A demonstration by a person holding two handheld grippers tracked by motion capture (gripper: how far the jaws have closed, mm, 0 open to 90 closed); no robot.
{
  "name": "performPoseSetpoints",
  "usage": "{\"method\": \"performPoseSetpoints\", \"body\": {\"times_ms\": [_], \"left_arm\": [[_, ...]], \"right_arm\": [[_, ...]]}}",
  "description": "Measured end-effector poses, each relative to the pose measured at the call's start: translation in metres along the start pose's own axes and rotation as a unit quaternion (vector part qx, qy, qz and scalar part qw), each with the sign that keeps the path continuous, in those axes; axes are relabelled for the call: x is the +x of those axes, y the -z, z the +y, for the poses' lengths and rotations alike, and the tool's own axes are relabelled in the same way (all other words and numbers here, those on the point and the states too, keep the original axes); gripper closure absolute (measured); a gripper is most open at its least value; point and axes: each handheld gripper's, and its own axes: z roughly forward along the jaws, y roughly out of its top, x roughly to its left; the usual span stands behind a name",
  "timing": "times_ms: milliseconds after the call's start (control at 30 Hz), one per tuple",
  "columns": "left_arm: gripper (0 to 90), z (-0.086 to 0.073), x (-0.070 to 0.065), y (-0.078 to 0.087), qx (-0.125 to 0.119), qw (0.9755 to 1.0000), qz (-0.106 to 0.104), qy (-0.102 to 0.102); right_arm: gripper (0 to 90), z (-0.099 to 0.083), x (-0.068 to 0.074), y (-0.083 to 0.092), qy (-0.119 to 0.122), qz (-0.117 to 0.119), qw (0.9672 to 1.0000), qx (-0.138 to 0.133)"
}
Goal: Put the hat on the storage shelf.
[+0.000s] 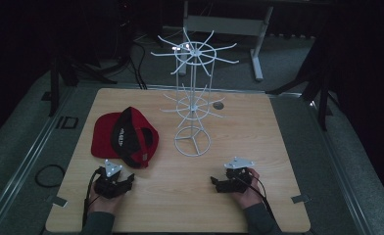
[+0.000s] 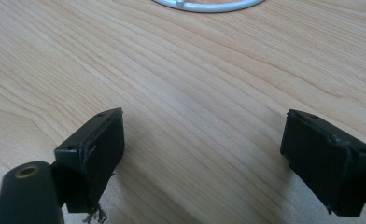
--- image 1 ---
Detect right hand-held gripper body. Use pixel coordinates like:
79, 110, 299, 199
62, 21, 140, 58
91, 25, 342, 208
223, 156, 257, 194

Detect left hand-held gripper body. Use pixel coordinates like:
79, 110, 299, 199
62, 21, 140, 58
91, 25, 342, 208
93, 159, 126, 200

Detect person's left hand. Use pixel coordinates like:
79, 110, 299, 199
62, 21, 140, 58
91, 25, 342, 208
87, 190, 122, 215

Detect person's right hand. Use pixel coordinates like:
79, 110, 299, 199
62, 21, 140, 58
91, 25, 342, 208
230, 167, 264, 211

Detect red and black cap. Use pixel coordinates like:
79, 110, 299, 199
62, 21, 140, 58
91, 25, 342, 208
90, 106, 160, 170

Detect grey tape piece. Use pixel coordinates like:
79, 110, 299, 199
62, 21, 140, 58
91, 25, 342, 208
45, 194, 69, 209
290, 193, 312, 205

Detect black stand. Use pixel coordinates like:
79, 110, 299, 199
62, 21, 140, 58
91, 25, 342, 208
47, 53, 119, 118
265, 32, 336, 132

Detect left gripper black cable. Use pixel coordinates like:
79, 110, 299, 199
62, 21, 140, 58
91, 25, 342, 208
81, 167, 104, 229

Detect black cable loop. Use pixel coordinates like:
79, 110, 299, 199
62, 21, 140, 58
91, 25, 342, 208
34, 164, 67, 189

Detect white wire display rack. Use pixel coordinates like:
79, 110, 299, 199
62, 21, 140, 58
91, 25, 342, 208
150, 26, 240, 158

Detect black floor bracket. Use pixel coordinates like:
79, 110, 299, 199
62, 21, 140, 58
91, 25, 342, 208
55, 115, 80, 130

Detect metal floor rail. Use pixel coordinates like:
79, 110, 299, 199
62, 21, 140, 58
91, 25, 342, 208
0, 86, 78, 235
267, 91, 375, 235

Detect black floor cables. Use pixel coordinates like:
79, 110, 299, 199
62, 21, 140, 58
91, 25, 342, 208
126, 32, 149, 91

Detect white desk frame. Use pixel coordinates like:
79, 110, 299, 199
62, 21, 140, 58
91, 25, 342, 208
182, 0, 275, 82

